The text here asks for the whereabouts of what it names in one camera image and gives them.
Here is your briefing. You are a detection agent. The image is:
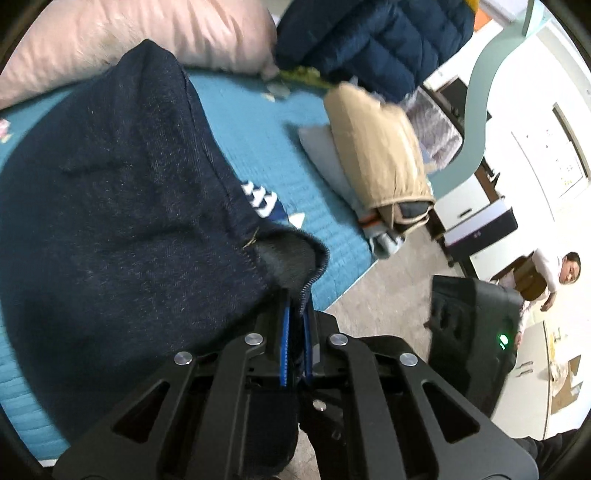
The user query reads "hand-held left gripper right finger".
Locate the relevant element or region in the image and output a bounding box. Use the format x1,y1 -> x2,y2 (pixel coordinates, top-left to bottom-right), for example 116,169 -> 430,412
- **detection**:
300,311 -> 540,480

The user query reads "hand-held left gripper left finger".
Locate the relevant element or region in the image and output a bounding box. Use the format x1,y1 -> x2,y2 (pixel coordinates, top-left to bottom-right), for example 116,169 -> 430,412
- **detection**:
53,288 -> 298,480

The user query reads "dark denim jacket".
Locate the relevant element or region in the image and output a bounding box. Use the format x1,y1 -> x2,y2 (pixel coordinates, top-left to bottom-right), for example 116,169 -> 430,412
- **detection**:
0,39 -> 331,476

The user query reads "person's right forearm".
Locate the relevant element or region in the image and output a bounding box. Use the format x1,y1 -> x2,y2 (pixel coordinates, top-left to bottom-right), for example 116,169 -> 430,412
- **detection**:
512,429 -> 579,480

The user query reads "black and white printer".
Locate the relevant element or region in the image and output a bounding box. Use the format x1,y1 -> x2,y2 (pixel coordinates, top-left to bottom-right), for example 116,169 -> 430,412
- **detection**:
443,205 -> 518,268

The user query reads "white table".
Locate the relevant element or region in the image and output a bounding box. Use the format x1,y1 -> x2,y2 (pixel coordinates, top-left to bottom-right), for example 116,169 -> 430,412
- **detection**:
492,318 -> 591,440

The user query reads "cardboard piece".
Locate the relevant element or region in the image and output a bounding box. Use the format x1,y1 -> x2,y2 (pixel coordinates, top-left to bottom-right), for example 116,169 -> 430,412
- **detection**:
549,355 -> 583,414

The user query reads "white cabinet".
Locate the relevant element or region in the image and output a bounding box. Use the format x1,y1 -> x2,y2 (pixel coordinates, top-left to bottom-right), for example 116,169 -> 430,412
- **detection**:
434,173 -> 502,232

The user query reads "dark wooden desk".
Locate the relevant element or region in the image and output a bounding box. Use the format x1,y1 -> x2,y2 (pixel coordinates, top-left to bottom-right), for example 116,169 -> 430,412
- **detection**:
425,74 -> 502,190

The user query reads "folded grey-blue garment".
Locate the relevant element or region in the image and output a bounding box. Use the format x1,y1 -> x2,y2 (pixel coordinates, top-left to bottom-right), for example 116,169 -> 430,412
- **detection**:
298,127 -> 407,260

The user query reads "folded beige jacket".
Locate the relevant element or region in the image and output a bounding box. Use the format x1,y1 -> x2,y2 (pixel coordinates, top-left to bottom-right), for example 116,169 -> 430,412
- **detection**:
323,83 -> 436,232

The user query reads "teal quilted bed sheet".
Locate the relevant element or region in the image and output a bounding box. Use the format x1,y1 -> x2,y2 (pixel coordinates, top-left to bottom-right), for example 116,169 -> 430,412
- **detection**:
0,69 -> 384,462

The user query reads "yellow-green cloth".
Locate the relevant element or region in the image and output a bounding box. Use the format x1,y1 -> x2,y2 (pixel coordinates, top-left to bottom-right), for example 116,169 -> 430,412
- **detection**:
279,65 -> 334,89

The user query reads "navy and yellow puffer jacket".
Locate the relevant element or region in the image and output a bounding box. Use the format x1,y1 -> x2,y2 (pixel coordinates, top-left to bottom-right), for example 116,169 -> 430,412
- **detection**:
274,0 -> 479,100

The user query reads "pink pillow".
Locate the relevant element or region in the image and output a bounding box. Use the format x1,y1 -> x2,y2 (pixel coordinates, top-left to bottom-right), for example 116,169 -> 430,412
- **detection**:
0,0 -> 280,110

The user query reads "white wall board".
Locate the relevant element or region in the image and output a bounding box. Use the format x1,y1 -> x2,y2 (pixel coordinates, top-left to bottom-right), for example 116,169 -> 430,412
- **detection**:
510,104 -> 591,217

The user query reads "teal bunk bed frame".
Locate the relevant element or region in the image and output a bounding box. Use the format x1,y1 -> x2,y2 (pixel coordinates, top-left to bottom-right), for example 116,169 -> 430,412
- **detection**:
431,0 -> 550,205

